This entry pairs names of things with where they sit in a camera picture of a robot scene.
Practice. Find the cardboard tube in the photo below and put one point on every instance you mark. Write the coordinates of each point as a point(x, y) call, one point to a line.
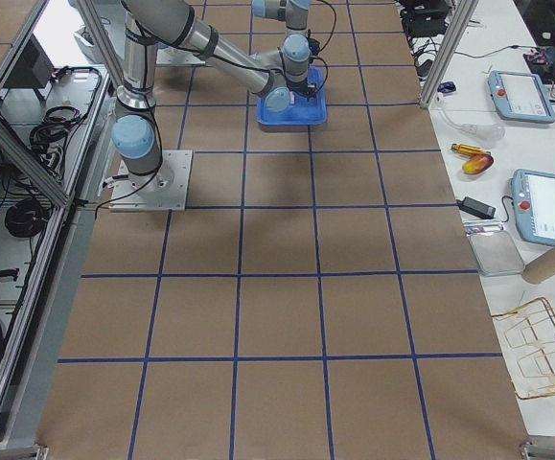
point(552, 261)

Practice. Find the clear plastic lidded box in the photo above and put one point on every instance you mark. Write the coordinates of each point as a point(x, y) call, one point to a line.
point(494, 250)

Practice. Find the small blue device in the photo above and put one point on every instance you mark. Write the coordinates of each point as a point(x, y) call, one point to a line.
point(446, 87)

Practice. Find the black adapter right table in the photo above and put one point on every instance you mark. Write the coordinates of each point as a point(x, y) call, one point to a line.
point(476, 208)

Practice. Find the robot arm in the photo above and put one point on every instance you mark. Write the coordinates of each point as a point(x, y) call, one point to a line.
point(294, 14)
point(198, 82)

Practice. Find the red yellow mango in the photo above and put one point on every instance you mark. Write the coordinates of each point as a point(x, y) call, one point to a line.
point(478, 164)

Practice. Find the teach pendant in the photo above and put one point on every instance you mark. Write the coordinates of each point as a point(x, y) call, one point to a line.
point(534, 205)
point(520, 97)

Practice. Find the teach pendant right far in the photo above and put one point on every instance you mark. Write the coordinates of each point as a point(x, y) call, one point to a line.
point(520, 97)

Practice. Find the blue plastic tray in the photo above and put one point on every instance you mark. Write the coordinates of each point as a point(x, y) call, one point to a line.
point(301, 113)

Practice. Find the gold wire rack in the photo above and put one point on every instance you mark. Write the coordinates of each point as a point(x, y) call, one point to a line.
point(526, 335)

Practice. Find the teach pendant right near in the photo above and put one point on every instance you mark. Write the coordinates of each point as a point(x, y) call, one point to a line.
point(534, 205)

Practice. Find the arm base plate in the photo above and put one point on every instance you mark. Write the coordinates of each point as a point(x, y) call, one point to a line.
point(167, 191)

